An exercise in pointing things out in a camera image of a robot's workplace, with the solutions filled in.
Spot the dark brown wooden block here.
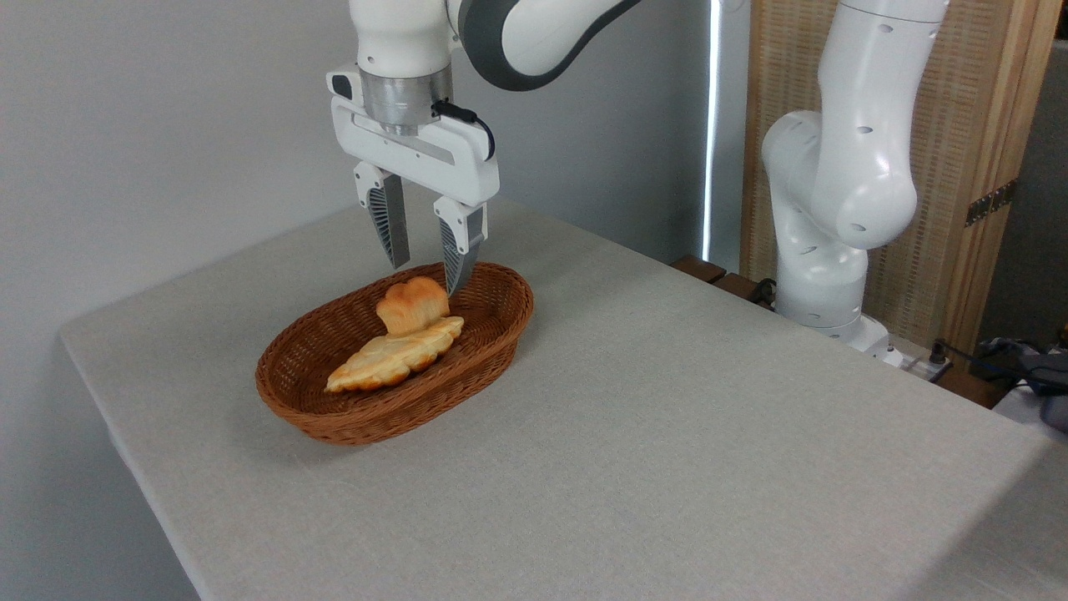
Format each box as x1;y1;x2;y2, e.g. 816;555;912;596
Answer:
712;272;777;311
672;255;728;285

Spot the round orange bread roll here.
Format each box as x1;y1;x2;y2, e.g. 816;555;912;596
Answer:
375;277;451;337

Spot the grey tablecloth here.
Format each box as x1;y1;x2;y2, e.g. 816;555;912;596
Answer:
58;175;1068;601

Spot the brown wicker basket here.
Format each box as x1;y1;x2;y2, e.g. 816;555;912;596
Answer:
255;261;535;446

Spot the dark grey device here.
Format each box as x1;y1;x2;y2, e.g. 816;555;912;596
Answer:
1025;346;1068;435

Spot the long braided bread loaf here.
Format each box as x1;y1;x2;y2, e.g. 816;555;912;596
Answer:
325;316;466;394

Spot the dark metal hinge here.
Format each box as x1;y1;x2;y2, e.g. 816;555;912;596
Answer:
965;179;1017;228

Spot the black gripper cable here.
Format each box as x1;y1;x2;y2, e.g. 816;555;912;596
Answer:
431;100;496;161

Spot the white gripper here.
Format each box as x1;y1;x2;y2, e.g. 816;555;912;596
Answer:
327;71;500;299

